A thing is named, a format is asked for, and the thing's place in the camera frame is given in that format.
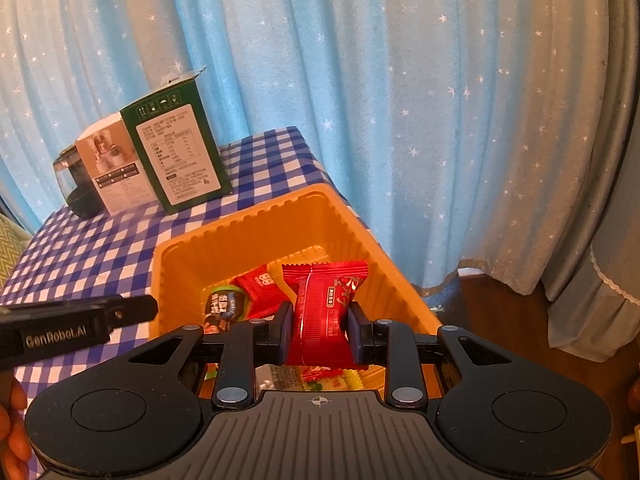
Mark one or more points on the small red candy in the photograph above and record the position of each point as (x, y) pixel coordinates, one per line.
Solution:
(260, 285)

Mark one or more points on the orange plastic tray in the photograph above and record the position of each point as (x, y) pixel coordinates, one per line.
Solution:
(310, 230)

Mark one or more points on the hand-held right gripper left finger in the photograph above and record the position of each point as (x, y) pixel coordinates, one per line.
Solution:
(286, 332)

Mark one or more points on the person's left hand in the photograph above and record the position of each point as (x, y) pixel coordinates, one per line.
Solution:
(12, 430)

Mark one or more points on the blue white checked tablecloth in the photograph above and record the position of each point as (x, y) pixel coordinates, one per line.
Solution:
(100, 250)

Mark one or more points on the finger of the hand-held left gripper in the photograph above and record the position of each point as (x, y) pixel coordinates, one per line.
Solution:
(135, 310)

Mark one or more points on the chocolate bar green-edged wrapper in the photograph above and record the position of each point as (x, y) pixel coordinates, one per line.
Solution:
(225, 305)

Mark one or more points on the white cardboard box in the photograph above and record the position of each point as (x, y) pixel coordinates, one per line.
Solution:
(115, 170)

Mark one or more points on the green zigzag pillow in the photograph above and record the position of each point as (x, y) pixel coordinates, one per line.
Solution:
(12, 250)

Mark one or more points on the large red candy packet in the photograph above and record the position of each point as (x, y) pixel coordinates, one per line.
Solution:
(320, 310)

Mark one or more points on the green cardboard box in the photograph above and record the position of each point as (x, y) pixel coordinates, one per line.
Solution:
(180, 155)

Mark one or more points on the blue star curtain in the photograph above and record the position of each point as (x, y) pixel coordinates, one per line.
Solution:
(400, 85)

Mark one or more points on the grey curtain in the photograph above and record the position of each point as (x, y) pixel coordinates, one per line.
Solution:
(600, 160)

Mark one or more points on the yellow green candy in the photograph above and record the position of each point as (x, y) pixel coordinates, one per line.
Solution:
(330, 382)

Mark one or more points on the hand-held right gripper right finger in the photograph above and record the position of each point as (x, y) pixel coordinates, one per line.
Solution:
(356, 335)

